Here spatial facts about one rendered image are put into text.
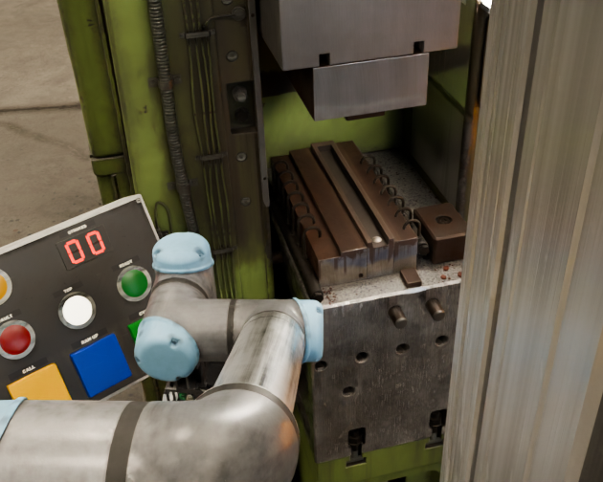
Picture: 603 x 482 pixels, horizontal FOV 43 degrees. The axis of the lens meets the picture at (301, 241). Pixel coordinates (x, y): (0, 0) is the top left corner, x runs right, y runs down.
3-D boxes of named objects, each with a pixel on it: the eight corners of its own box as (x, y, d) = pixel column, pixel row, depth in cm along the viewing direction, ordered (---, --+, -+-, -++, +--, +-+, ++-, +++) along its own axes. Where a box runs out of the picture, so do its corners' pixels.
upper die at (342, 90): (426, 105, 132) (430, 53, 127) (314, 121, 128) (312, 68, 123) (352, 25, 165) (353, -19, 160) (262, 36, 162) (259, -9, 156)
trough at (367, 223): (393, 244, 148) (393, 238, 147) (368, 249, 147) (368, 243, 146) (332, 145, 181) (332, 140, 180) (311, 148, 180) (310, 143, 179)
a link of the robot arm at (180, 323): (222, 338, 85) (234, 276, 94) (123, 337, 86) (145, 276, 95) (229, 387, 90) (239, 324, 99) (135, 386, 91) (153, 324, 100)
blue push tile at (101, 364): (133, 375, 122) (114, 333, 121) (90, 398, 119) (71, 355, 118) (129, 374, 123) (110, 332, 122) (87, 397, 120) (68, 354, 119)
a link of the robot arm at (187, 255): (142, 265, 94) (156, 226, 101) (155, 332, 100) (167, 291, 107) (205, 265, 94) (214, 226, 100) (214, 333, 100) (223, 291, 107)
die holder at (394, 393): (475, 427, 176) (497, 273, 150) (315, 464, 169) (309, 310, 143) (391, 282, 221) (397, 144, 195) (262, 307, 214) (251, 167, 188)
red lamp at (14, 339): (34, 354, 114) (27, 332, 111) (2, 360, 113) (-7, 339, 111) (34, 340, 116) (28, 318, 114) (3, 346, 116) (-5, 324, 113)
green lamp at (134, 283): (151, 296, 124) (147, 275, 121) (122, 302, 123) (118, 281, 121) (149, 285, 126) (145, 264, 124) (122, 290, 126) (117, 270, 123)
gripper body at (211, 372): (167, 417, 110) (156, 356, 103) (186, 374, 117) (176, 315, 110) (219, 424, 109) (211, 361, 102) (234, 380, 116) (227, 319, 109)
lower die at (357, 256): (415, 269, 152) (417, 233, 148) (319, 287, 149) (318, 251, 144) (352, 168, 186) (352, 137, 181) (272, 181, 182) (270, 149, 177)
